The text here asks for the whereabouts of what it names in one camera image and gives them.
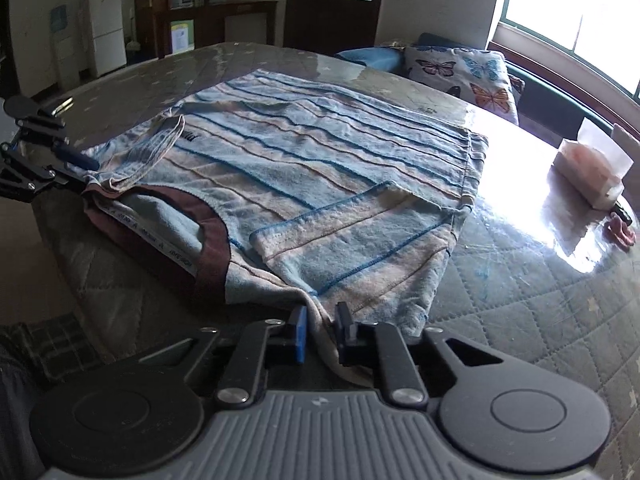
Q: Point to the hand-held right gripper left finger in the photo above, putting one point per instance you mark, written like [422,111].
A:
[299,335]

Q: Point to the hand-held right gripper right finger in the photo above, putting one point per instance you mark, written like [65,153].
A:
[344,330]

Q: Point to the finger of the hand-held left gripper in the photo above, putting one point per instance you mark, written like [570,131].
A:
[75,158]
[35,176]

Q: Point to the blue striped towel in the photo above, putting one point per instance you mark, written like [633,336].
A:
[320,175]

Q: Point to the white water dispenser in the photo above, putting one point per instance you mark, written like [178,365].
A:
[64,45]

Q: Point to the white refrigerator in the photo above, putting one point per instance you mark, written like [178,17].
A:
[106,25]

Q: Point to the yellow-green paper sheet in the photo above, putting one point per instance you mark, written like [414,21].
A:
[181,36]

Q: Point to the dark wooden cabinet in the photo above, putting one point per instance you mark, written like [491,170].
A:
[155,10]

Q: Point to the dark plaid clothing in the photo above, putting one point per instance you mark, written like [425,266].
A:
[52,350]

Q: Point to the blue cushion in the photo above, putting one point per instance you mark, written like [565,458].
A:
[372,57]

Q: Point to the dark wooden door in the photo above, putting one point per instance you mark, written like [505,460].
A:
[305,5]

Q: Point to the butterfly print pillow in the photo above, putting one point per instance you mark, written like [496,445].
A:
[460,77]

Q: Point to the white tissue pack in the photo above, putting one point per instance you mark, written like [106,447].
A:
[590,170]

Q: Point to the small pink object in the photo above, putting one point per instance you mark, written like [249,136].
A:
[622,230]

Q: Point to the dark green sofa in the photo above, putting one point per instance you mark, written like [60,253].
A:
[545,95]

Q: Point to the window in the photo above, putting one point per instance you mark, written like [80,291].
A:
[575,15]

